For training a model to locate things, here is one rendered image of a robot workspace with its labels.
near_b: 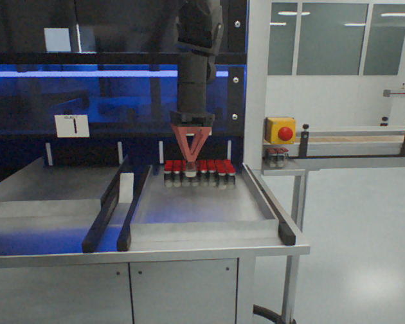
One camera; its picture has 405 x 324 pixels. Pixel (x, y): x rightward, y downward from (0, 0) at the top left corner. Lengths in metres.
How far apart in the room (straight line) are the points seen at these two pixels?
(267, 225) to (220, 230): 0.08
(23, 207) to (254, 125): 0.60
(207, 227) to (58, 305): 0.76
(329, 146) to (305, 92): 4.81
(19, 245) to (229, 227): 0.36
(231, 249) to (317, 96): 5.54
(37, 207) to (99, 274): 0.45
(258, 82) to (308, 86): 5.05
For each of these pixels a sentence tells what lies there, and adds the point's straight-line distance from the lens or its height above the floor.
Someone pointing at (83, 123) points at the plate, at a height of 1.03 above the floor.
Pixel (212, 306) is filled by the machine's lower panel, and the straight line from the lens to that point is 1.15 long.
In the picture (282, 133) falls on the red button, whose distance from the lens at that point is 0.87.
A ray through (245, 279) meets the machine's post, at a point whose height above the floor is 0.50.
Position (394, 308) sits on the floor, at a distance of 1.97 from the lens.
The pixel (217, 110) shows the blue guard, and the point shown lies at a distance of 0.86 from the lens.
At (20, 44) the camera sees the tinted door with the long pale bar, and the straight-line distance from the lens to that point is 0.95.
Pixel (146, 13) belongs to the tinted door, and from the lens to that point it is 0.87.
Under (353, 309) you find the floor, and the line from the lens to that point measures 1.88.
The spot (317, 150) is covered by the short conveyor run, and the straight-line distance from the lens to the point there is 1.08.
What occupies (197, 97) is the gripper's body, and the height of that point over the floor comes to 1.12.
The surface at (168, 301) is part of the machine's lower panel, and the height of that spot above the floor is 0.42.
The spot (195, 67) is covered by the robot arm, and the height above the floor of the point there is 1.17.
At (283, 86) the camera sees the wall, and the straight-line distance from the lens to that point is 5.74.
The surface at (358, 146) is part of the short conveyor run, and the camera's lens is 1.15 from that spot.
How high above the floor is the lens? 1.17
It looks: 17 degrees down
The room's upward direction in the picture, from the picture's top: straight up
